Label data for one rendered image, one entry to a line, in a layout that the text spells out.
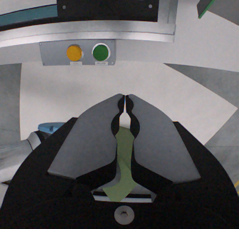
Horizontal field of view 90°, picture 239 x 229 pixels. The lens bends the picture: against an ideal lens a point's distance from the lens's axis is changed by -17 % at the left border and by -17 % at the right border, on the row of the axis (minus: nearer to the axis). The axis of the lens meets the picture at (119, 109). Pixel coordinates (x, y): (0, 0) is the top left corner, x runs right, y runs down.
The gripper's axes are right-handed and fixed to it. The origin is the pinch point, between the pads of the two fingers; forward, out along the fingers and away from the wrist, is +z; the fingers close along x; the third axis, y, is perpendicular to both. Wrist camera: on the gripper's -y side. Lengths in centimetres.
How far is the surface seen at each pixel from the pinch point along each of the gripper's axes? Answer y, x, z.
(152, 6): -9.9, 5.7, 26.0
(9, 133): 135, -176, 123
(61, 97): 20.9, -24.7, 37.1
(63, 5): -10.4, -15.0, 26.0
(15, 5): -13.5, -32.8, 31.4
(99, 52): 1.3, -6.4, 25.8
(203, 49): -0.1, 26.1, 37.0
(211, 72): 31, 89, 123
